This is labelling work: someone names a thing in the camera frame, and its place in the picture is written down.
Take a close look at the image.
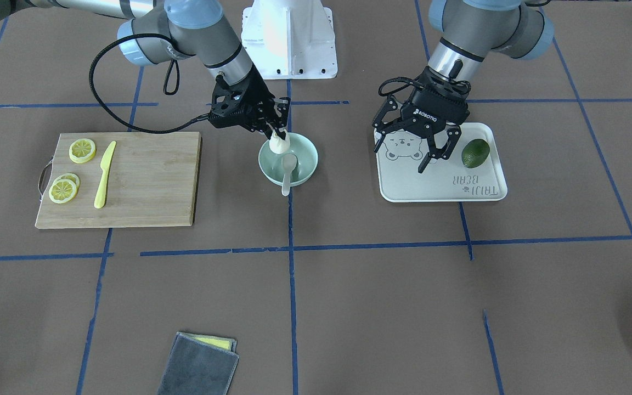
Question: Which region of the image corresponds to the white steamed bun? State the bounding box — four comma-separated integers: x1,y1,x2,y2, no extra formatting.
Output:
268,128,291,155

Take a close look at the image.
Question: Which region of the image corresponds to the white ceramic spoon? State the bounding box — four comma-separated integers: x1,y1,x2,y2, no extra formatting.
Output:
281,153,298,196

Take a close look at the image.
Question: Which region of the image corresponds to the light green ceramic bowl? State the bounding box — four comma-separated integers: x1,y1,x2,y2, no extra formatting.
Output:
258,132,319,187

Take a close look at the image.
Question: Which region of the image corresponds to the white bear tray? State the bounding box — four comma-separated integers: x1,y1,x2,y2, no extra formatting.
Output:
376,122,507,203

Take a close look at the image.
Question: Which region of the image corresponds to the green avocado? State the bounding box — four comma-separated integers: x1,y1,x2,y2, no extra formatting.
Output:
461,138,490,168

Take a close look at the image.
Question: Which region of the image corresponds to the bamboo cutting board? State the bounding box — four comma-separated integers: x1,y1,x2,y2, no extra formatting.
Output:
35,131,202,229

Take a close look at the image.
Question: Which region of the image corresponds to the yellow plastic knife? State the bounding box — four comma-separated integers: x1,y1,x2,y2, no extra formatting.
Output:
93,140,116,209

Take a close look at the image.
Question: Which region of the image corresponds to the upper lemon slice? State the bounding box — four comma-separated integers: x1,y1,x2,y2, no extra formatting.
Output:
68,138,97,164

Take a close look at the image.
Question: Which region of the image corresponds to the lemon slice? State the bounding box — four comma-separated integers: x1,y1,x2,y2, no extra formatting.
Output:
55,173,81,188
68,138,97,164
48,178,78,204

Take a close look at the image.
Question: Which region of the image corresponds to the lower back lemon slice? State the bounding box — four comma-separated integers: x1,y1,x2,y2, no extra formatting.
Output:
55,173,81,188

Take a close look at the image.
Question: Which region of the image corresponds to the lower front lemon slice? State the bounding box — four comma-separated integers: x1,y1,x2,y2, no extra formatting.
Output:
48,178,78,204

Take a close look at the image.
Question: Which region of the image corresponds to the yellow sponge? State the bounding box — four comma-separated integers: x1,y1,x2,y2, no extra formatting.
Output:
196,335,237,352

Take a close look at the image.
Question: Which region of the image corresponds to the grey cleaning cloth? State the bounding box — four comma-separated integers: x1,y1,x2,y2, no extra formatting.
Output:
156,331,239,394

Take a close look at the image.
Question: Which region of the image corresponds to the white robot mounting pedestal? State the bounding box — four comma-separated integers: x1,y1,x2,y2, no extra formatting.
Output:
241,1,338,80

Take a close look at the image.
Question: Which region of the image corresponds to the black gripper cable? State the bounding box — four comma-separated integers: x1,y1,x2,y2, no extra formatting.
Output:
89,34,211,134

